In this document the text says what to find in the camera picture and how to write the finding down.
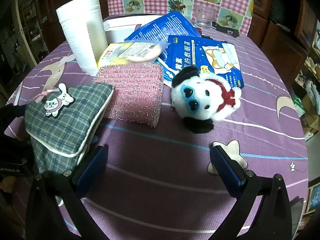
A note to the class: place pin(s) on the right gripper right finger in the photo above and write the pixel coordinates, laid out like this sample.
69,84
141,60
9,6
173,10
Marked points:
231,173

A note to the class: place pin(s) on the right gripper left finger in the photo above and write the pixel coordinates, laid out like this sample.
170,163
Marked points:
88,171

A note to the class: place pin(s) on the green plaid cat pouch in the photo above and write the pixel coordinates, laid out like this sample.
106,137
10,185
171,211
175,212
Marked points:
63,123

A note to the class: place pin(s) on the panda plush with sunglasses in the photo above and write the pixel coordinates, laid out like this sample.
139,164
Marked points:
201,99

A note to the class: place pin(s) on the pink glitter sponge cloth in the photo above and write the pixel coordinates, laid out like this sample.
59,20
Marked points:
138,91

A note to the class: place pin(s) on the blue eye mask package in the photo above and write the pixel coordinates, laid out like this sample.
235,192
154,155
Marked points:
207,55

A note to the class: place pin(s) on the yellow puff package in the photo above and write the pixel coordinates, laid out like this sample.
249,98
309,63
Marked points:
132,52

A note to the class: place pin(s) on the white paper towel roll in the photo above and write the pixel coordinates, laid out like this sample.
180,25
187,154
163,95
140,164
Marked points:
82,25

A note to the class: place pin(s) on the blue foil package back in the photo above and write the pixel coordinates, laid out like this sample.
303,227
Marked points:
173,23

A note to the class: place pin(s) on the purple striped tablecloth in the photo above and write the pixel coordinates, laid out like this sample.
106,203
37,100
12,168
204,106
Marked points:
156,184

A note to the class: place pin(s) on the dark wooden cabinet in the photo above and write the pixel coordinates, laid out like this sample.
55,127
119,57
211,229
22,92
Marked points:
38,28

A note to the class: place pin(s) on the white shallow box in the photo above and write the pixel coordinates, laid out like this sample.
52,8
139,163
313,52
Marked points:
119,28

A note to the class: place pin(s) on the black plastic clip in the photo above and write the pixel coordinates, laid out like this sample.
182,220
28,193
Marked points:
226,30

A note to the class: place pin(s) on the clear drinking glass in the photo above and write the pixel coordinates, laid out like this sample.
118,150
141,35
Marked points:
204,16

